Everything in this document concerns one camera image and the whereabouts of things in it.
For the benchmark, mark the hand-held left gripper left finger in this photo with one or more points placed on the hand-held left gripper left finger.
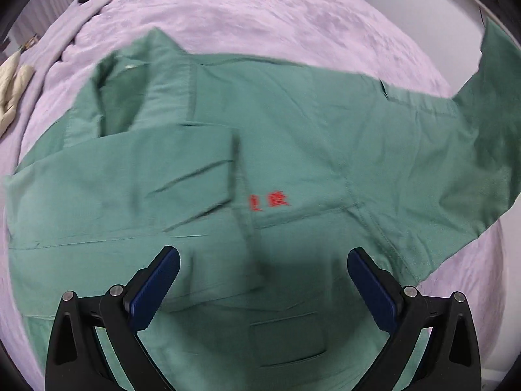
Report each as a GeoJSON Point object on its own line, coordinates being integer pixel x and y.
{"type": "Point", "coordinates": [154, 290]}

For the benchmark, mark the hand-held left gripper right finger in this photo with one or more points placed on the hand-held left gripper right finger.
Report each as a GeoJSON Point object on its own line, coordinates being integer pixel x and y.
{"type": "Point", "coordinates": [373, 291]}

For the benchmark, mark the green shirt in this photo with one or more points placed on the green shirt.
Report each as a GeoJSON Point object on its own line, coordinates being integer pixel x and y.
{"type": "Point", "coordinates": [293, 138]}

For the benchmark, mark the cream quilted cloth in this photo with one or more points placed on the cream quilted cloth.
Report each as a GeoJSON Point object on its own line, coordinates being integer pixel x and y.
{"type": "Point", "coordinates": [10, 89]}

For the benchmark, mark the grey curtain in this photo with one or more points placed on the grey curtain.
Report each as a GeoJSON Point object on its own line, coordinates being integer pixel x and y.
{"type": "Point", "coordinates": [22, 34]}

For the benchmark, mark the purple plush blanket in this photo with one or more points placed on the purple plush blanket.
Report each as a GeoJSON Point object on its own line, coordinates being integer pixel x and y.
{"type": "Point", "coordinates": [264, 20]}

